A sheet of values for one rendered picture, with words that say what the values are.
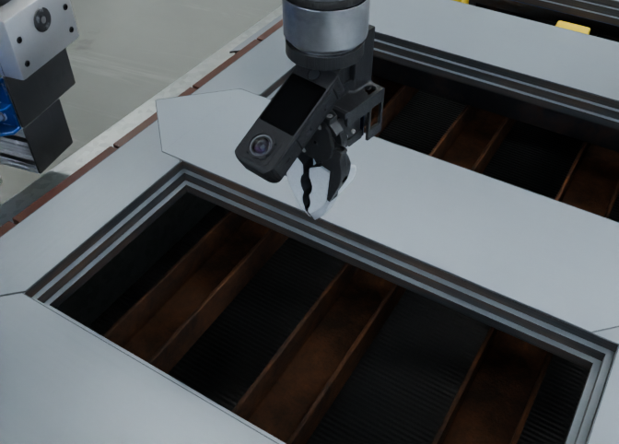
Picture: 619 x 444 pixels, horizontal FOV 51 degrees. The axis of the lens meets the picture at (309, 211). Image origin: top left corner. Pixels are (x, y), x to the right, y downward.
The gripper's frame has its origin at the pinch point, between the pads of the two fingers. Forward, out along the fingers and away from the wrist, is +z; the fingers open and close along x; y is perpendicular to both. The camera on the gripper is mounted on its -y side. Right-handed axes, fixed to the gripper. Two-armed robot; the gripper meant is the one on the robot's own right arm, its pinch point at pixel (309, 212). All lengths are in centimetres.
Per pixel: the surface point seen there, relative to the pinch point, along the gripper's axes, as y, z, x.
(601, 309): 13.8, 5.8, -28.8
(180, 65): 101, 91, 161
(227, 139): 7.7, 5.7, 22.1
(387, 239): 7.0, 5.8, -5.8
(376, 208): 10.4, 5.8, -1.6
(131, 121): 14, 23, 58
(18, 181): 20, 91, 145
